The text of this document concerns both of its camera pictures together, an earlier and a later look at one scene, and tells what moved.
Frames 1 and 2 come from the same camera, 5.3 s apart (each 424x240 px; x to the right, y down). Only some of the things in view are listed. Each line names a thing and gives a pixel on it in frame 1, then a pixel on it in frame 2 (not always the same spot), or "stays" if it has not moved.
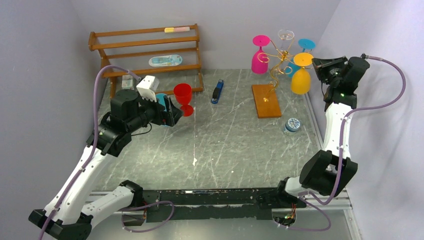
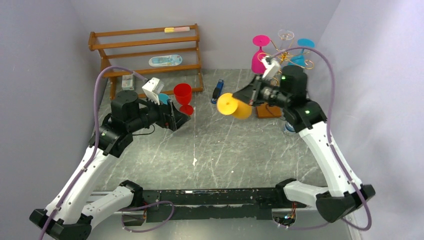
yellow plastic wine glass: (300, 80) to (227, 104)
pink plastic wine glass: (259, 65) stays
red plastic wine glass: (183, 93) stays
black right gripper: (324, 68) to (257, 93)
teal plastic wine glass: (160, 96) stays
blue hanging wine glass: (305, 43) stays
